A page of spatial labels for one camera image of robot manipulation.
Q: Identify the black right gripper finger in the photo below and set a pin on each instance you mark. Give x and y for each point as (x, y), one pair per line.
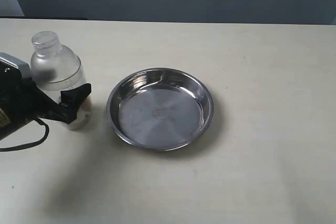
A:
(76, 96)

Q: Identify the round stainless steel plate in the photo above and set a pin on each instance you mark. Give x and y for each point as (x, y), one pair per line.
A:
(160, 109)

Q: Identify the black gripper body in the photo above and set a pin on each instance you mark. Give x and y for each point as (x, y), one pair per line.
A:
(22, 102)

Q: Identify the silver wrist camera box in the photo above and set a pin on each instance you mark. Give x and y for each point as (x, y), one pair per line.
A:
(16, 63)

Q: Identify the clear plastic bottle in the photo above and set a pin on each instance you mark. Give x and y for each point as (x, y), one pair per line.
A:
(54, 66)

